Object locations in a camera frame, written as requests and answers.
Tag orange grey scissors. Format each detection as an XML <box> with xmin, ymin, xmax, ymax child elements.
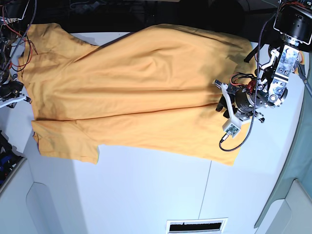
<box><xmin>297</xmin><ymin>51</ymin><xmax>312</xmax><ymax>96</ymax></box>

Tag box of dark items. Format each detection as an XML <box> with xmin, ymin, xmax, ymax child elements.
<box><xmin>0</xmin><ymin>130</ymin><xmax>25</xmax><ymax>188</ymax></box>

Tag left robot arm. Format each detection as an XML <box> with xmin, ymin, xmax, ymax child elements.
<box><xmin>216</xmin><ymin>0</ymin><xmax>312</xmax><ymax>122</ymax></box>

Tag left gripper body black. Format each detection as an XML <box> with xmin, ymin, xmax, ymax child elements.
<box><xmin>215</xmin><ymin>96</ymin><xmax>236</xmax><ymax>118</ymax></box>

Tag orange yellow t-shirt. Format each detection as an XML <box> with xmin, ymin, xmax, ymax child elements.
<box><xmin>19</xmin><ymin>23</ymin><xmax>255</xmax><ymax>166</ymax></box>

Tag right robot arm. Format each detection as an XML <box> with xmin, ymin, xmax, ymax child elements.
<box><xmin>0</xmin><ymin>0</ymin><xmax>38</xmax><ymax>101</ymax></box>

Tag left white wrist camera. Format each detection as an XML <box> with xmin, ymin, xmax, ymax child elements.
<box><xmin>212</xmin><ymin>79</ymin><xmax>266</xmax><ymax>139</ymax></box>

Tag white slotted vent panel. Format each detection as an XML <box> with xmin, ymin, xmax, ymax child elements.
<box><xmin>166</xmin><ymin>218</ymin><xmax>228</xmax><ymax>234</ymax></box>

